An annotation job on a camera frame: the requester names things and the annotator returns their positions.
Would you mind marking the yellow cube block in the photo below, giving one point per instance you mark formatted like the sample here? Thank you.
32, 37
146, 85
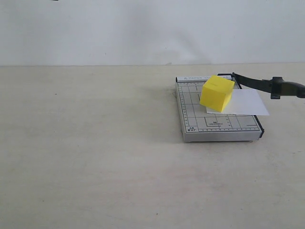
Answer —
216, 93

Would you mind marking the white paper sheet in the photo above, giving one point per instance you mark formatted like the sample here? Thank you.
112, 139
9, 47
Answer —
243, 102

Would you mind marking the black cutter blade lever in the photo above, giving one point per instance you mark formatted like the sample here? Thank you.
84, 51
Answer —
276, 87

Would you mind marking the grey paper cutter base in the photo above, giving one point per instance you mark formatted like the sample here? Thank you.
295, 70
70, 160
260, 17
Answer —
197, 125

